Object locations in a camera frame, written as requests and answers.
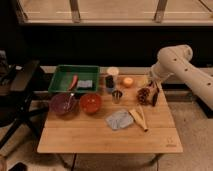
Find orange apple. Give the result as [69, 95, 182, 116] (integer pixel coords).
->
[123, 77, 134, 88]

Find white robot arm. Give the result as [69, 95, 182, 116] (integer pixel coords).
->
[150, 45, 213, 110]

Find small metal cup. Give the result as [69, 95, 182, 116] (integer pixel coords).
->
[112, 90, 123, 104]

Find white paper cup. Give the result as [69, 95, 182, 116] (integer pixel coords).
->
[107, 67, 119, 82]

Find brown pine cone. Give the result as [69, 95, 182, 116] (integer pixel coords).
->
[137, 88, 150, 105]

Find yellow banana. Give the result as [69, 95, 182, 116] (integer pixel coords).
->
[129, 108, 148, 131]

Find wooden folding table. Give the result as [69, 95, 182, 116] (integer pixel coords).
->
[37, 75, 183, 154]

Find dark blue can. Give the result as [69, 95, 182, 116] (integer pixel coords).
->
[105, 75, 114, 93]

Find blue grey cloth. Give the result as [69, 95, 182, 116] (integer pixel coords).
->
[105, 109, 134, 130]

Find red bowl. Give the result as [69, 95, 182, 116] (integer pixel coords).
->
[79, 93, 102, 115]

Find blue sponge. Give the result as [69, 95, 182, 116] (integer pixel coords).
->
[77, 80, 93, 88]

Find metal spoon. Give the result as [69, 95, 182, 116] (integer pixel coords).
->
[66, 93, 74, 110]

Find green plastic tray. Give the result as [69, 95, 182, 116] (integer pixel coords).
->
[48, 65, 100, 93]

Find purple bowl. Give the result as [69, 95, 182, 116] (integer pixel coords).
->
[49, 93, 77, 116]

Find black office chair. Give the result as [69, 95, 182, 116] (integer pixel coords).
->
[0, 50, 48, 149]

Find red handled tool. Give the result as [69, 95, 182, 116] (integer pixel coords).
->
[68, 75, 78, 91]

